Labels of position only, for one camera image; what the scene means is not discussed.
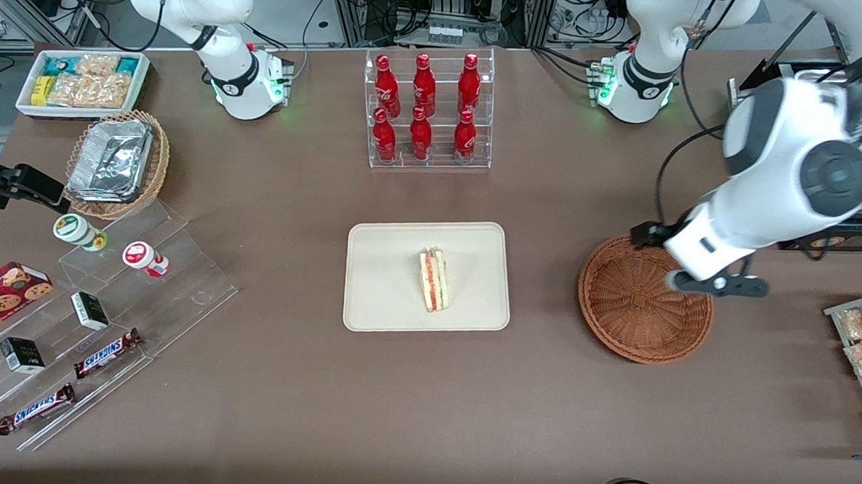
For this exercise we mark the grey snack display tray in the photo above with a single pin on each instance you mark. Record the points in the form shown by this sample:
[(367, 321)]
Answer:
[(833, 313)]

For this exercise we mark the clear acrylic bottle rack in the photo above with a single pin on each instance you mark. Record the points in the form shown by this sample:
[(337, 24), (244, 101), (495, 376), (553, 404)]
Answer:
[(438, 151)]

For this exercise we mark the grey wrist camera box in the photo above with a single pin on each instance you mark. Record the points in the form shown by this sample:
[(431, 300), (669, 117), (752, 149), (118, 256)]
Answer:
[(727, 285)]

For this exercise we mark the cream rectangular tray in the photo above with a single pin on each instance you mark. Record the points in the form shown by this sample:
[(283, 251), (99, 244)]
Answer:
[(385, 284)]

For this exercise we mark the metal equipment rack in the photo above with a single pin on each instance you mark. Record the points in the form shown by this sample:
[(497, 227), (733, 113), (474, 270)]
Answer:
[(448, 10)]

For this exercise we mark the red lid strawberry cup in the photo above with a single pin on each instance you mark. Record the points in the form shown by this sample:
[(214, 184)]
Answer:
[(139, 256)]

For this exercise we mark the light wicker basket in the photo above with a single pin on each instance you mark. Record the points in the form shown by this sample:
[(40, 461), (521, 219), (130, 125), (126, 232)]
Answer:
[(158, 164)]

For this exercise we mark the small black carton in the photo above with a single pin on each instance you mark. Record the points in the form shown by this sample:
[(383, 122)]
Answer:
[(22, 355), (90, 311)]

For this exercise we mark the teal snack packet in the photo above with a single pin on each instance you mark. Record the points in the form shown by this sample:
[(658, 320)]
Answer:
[(59, 64), (127, 65)]

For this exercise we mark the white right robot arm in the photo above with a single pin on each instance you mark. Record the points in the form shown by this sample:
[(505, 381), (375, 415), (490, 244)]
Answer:
[(241, 81)]

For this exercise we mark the green lid sunflower cup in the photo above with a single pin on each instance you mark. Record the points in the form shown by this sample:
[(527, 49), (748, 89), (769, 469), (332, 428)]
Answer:
[(74, 228)]

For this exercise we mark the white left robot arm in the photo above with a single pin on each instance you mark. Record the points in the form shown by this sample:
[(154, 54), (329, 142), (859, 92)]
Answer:
[(792, 127)]

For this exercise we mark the stack of foil trays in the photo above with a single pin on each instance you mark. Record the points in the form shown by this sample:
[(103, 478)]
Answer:
[(111, 159)]

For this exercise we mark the red cola bottle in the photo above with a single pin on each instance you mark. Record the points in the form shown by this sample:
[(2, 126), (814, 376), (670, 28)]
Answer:
[(421, 136), (469, 84), (385, 137), (464, 138), (387, 86), (424, 85)]

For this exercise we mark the triangle sandwich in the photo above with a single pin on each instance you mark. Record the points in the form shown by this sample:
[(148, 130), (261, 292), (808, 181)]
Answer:
[(435, 282)]

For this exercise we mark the Snickers chocolate bar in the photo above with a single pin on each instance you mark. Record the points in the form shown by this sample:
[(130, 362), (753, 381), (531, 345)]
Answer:
[(37, 409), (106, 354)]

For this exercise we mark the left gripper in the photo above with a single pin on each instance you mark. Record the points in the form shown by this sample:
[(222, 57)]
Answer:
[(651, 233)]

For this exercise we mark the round brown wicker basket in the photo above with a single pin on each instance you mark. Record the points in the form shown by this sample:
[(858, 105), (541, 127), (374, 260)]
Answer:
[(639, 316)]

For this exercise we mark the white plastic snack bin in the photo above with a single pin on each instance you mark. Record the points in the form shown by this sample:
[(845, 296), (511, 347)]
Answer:
[(22, 104)]

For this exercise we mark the yellow snack packet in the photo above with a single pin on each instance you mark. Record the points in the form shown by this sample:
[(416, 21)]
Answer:
[(40, 90)]

